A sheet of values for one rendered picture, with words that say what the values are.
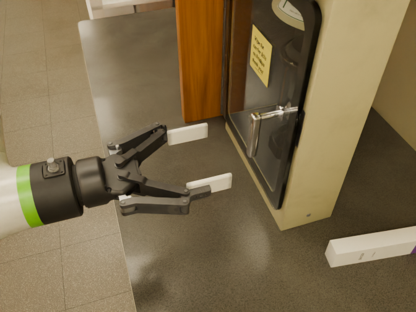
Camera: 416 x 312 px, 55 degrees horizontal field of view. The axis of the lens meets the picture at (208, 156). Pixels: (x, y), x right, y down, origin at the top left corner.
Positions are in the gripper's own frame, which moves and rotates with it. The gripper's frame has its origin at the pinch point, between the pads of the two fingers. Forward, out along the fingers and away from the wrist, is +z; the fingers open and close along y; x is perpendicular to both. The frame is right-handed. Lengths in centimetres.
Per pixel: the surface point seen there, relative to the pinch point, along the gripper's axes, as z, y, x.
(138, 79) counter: -3, 54, 21
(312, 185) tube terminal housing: 17.8, -5.4, 7.7
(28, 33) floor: -60, 283, 120
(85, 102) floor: -25, 176, 118
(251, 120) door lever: 6.8, -0.4, -6.2
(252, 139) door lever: 7.3, -0.6, -2.2
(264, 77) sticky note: 12.0, 7.1, -7.9
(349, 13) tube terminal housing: 15.8, -4.8, -24.2
